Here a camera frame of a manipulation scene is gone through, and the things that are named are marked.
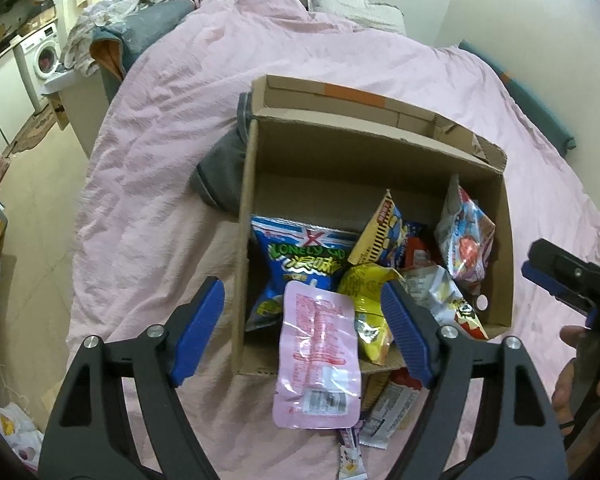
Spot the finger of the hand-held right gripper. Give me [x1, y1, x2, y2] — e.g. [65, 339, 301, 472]
[528, 237, 600, 312]
[521, 259, 599, 327]

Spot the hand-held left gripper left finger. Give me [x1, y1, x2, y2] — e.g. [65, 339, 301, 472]
[37, 276, 226, 480]

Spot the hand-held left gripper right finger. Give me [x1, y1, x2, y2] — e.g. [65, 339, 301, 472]
[381, 280, 568, 480]

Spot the pink snack packet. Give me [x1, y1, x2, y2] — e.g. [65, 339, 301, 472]
[271, 280, 363, 431]

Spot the white red snack bag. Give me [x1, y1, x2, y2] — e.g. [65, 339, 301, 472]
[434, 175, 498, 286]

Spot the yellow blue striped snack bag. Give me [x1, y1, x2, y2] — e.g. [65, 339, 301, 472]
[347, 189, 428, 268]

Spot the large cardboard box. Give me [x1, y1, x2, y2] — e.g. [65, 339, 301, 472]
[231, 75, 513, 378]

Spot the person's right hand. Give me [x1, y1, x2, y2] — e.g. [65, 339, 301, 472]
[551, 326, 600, 443]

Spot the small red snack packet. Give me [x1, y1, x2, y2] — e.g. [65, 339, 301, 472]
[390, 367, 423, 391]

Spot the white printed snack packet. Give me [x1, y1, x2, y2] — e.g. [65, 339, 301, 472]
[360, 385, 421, 448]

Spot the small purple white packet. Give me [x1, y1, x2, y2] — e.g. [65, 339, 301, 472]
[336, 422, 368, 480]

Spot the dark grey cloth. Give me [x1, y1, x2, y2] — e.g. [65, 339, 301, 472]
[189, 92, 253, 211]

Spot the teal bolster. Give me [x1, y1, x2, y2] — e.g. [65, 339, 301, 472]
[457, 40, 577, 150]

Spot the white plastic bag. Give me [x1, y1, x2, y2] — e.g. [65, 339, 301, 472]
[0, 402, 43, 466]

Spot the pink blanket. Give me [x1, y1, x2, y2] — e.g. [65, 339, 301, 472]
[65, 0, 600, 480]

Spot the brown floor mat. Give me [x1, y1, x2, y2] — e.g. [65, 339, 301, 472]
[10, 102, 71, 156]

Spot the white cabinet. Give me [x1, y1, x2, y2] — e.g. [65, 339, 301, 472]
[0, 52, 36, 143]

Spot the grey quilt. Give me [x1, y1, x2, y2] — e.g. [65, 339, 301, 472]
[92, 0, 196, 83]

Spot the white washing machine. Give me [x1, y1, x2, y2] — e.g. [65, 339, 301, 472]
[16, 22, 65, 111]

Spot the white floral cloth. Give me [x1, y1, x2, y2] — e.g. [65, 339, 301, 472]
[62, 0, 131, 76]

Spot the white pillow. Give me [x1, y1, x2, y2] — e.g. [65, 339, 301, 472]
[307, 0, 406, 35]

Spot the small brown cardboard box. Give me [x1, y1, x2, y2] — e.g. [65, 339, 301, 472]
[0, 0, 56, 53]

